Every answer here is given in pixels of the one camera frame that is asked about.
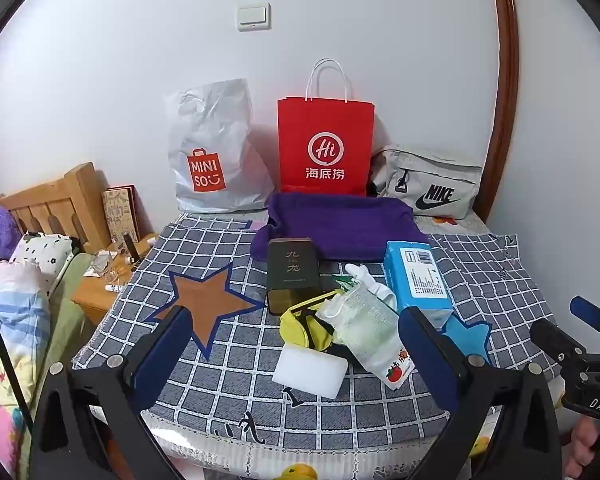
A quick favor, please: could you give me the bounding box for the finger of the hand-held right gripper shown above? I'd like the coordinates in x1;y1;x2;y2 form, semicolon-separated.
530;317;588;378
569;296;600;356

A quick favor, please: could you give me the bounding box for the patterned notebook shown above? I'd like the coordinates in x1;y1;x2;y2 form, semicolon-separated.
101;186;142;243

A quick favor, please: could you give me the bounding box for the wooden door frame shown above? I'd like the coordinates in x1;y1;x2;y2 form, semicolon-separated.
475;0;521;221

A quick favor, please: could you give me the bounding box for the blue tissue box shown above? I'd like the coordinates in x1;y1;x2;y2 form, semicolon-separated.
382;240;453;328

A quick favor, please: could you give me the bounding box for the white plastic shopping bag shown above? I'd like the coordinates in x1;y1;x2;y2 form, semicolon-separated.
166;78;276;214

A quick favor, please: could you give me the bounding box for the small white printed packet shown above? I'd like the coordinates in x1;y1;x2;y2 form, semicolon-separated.
377;347;412;391

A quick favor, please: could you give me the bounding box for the white sponge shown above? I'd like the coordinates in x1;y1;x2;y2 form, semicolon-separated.
271;344;348;401

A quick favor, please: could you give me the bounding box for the red paper bag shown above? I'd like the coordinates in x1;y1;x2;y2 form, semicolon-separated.
277;59;376;197

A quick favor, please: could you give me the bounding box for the white mesh drawstring bag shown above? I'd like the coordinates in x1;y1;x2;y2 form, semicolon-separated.
316;285;381;333

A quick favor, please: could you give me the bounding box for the grey checkered blanket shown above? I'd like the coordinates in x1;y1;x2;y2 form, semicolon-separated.
72;210;566;451

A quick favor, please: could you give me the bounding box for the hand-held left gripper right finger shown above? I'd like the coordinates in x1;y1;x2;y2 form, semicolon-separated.
397;306;563;480

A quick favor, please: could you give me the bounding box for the grey waist bag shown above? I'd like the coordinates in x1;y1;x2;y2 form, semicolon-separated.
370;145;483;220

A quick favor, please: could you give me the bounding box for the dark green box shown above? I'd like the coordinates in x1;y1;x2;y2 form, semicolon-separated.
266;237;323;317

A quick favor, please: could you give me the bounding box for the wooden nightstand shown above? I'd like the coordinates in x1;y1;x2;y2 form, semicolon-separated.
70;232;158;326

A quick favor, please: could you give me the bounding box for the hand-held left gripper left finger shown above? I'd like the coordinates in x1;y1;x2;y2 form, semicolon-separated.
30;305;193;480

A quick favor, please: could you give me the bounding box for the yellow eye mask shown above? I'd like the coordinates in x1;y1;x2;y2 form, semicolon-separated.
279;296;338;352

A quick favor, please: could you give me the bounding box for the light green bed sheet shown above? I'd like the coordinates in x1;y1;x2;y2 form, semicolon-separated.
17;252;106;471

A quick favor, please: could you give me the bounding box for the pastel quilt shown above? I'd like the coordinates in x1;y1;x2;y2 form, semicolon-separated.
0;255;51;476

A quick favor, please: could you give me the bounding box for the white wall switch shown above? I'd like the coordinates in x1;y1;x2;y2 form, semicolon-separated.
236;4;271;32

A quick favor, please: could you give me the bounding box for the wooden headboard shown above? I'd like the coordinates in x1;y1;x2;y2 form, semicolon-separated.
0;162;112;256

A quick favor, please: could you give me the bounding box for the white lace fruit-print sheet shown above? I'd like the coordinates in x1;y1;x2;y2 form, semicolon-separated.
87;400;491;480

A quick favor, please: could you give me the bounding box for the clear plastic snack bag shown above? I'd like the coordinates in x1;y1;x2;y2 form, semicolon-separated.
316;287;406;366

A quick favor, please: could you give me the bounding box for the thin black rod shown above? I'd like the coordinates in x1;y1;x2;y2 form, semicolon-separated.
0;290;33;433

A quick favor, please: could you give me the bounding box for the purple towel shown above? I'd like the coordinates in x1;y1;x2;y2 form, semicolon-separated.
250;192;431;262

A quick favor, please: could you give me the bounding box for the white floral pillow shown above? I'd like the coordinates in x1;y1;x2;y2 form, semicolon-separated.
9;232;78;286

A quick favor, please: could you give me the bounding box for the person's right hand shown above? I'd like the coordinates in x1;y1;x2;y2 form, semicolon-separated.
570;415;600;480

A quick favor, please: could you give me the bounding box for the purple plush toy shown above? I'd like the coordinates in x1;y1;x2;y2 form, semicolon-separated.
0;205;22;256

